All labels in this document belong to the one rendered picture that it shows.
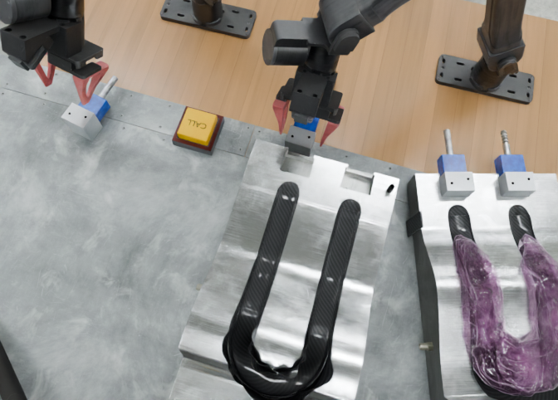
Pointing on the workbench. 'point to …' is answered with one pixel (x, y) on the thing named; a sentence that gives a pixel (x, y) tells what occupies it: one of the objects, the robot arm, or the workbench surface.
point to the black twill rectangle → (414, 224)
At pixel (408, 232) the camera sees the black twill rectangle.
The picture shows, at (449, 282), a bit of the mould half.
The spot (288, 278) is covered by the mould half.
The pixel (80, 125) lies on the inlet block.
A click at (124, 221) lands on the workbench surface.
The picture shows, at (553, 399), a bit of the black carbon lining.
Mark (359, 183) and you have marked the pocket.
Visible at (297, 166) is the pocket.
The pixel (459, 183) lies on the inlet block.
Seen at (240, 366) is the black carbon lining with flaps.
